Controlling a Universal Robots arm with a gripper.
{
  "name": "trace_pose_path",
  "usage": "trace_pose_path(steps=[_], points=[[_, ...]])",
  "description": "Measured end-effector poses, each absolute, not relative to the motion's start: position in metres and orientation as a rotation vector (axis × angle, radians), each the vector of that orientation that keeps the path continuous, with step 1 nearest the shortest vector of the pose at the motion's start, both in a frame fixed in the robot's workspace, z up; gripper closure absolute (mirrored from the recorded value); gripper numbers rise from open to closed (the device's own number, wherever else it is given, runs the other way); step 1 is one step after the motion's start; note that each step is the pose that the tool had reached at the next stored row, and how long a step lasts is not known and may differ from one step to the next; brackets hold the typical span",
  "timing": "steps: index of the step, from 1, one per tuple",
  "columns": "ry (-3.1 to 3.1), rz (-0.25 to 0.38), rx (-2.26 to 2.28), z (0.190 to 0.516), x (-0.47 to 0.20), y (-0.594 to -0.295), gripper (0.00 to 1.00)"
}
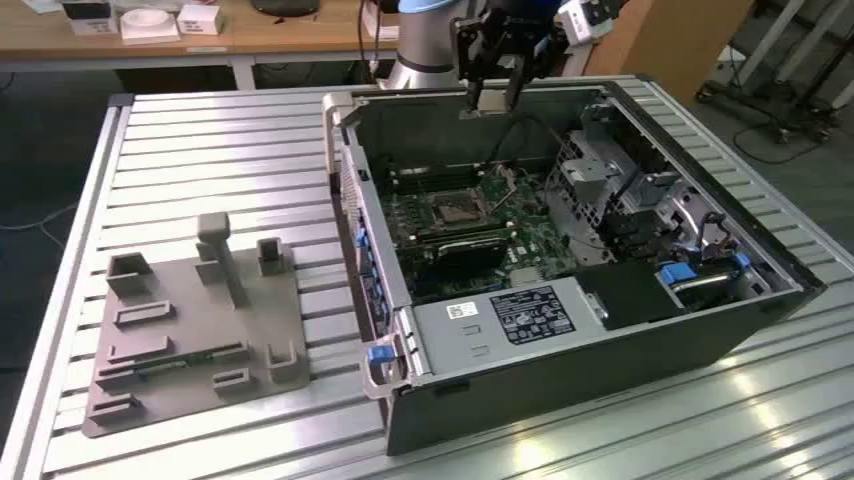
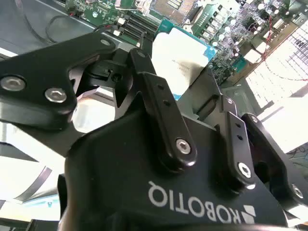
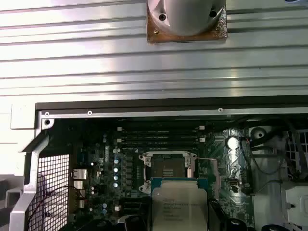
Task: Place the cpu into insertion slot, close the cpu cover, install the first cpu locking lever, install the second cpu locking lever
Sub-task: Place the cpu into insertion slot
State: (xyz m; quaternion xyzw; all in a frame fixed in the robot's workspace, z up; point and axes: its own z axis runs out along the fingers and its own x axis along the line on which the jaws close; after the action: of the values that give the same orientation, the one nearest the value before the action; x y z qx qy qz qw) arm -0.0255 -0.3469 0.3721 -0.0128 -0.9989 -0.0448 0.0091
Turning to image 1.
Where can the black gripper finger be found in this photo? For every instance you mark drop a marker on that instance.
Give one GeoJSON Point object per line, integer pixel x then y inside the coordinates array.
{"type": "Point", "coordinates": [473, 95]}
{"type": "Point", "coordinates": [515, 85]}

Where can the silver CPU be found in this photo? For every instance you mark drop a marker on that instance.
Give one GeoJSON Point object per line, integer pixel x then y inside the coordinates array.
{"type": "Point", "coordinates": [492, 102]}

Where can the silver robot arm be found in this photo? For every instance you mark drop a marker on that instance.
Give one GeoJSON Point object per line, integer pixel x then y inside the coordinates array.
{"type": "Point", "coordinates": [427, 50]}

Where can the RAM slot with white clips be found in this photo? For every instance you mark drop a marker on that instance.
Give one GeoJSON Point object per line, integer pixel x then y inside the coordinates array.
{"type": "Point", "coordinates": [433, 171]}
{"type": "Point", "coordinates": [436, 183]}
{"type": "Point", "coordinates": [461, 237]}

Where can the CPU socket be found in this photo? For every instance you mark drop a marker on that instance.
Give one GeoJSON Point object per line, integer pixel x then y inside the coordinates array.
{"type": "Point", "coordinates": [460, 209]}

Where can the small white box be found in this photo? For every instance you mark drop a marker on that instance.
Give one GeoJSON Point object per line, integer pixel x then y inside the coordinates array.
{"type": "Point", "coordinates": [385, 25]}

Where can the wooden cabinet panel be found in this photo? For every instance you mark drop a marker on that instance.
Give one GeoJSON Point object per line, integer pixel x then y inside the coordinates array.
{"type": "Point", "coordinates": [667, 40]}

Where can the wooden desk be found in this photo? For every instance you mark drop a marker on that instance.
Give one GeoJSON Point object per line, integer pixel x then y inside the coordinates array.
{"type": "Point", "coordinates": [300, 30]}

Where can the green motherboard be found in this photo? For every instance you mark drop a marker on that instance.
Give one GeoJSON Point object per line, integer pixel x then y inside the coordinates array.
{"type": "Point", "coordinates": [533, 235]}

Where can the metal drive cage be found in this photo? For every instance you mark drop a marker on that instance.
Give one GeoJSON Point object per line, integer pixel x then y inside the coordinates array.
{"type": "Point", "coordinates": [600, 220]}

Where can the blue card retainer clip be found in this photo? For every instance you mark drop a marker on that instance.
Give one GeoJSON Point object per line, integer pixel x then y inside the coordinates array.
{"type": "Point", "coordinates": [373, 280]}
{"type": "Point", "coordinates": [361, 236]}

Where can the graphics card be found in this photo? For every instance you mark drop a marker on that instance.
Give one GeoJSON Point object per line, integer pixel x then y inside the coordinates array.
{"type": "Point", "coordinates": [467, 260]}

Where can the black round object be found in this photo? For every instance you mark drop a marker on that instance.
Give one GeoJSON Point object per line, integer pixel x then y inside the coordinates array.
{"type": "Point", "coordinates": [282, 5]}

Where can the small silver heatsink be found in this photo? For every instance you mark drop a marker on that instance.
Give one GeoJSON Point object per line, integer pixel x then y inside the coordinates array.
{"type": "Point", "coordinates": [525, 276]}

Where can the wheeled equipment cart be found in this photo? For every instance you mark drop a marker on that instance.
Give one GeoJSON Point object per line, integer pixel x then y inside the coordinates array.
{"type": "Point", "coordinates": [787, 60]}

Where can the white printed box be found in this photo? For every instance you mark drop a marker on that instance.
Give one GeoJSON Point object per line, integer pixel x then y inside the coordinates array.
{"type": "Point", "coordinates": [200, 20]}

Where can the black plastic shroud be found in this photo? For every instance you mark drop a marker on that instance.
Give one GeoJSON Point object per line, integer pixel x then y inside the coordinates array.
{"type": "Point", "coordinates": [627, 295]}

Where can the small blue plastic latch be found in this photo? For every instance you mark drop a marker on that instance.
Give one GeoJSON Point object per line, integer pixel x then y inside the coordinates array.
{"type": "Point", "coordinates": [742, 261]}

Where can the silver power supply unit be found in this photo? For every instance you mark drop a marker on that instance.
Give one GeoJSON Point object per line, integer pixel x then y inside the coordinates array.
{"type": "Point", "coordinates": [467, 345]}

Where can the white round holder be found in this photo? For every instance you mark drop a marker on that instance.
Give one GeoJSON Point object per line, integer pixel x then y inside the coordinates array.
{"type": "Point", "coordinates": [148, 25]}

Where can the blue power supply latch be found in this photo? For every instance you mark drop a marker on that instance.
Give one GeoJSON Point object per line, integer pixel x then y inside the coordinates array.
{"type": "Point", "coordinates": [379, 355]}

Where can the white box with black top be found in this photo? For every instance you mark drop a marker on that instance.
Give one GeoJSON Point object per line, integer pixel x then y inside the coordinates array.
{"type": "Point", "coordinates": [89, 17]}

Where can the black PC case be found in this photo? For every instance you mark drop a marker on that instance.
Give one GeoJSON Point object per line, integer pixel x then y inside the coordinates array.
{"type": "Point", "coordinates": [567, 390]}

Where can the grey parts rack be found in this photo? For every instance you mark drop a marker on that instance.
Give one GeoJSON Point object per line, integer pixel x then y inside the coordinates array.
{"type": "Point", "coordinates": [200, 320]}

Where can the green RAM stick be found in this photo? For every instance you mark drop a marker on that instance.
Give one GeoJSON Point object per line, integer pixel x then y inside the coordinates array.
{"type": "Point", "coordinates": [174, 361]}

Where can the dark wrist camera bracket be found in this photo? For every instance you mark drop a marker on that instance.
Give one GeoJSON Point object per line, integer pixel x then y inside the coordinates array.
{"type": "Point", "coordinates": [465, 55]}

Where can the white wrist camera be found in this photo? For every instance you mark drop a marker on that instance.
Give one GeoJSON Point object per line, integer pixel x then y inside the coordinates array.
{"type": "Point", "coordinates": [587, 20]}

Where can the light grey metal bracket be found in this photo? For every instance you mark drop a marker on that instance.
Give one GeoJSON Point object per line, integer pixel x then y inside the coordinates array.
{"type": "Point", "coordinates": [587, 175]}

